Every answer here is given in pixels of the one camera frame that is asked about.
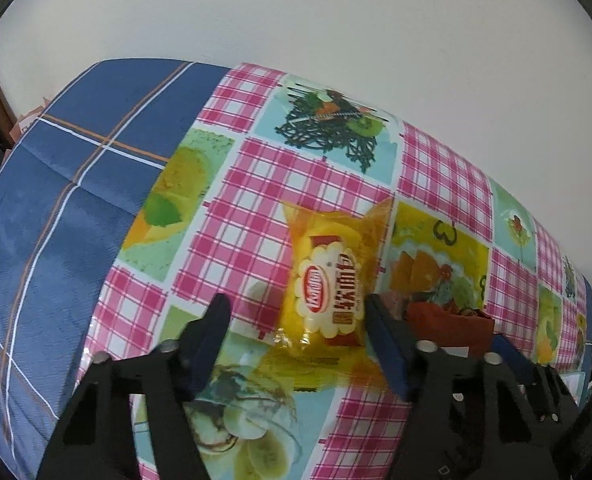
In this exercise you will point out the yellow bread packet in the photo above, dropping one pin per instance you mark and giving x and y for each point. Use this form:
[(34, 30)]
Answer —
[(326, 285)]

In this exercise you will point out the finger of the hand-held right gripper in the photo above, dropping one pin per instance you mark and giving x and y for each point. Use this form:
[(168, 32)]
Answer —
[(513, 355), (458, 410)]

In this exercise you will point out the checkered fruit print tablecloth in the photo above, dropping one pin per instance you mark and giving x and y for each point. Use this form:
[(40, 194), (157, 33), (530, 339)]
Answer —
[(256, 170)]

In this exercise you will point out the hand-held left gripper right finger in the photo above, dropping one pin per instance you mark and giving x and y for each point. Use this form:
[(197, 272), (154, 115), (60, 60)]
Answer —
[(386, 345)]

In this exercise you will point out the red brown snack box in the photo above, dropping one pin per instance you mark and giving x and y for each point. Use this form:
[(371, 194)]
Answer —
[(446, 322)]

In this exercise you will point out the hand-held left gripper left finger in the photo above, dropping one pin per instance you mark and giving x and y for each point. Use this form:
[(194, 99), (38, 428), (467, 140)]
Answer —
[(211, 340)]

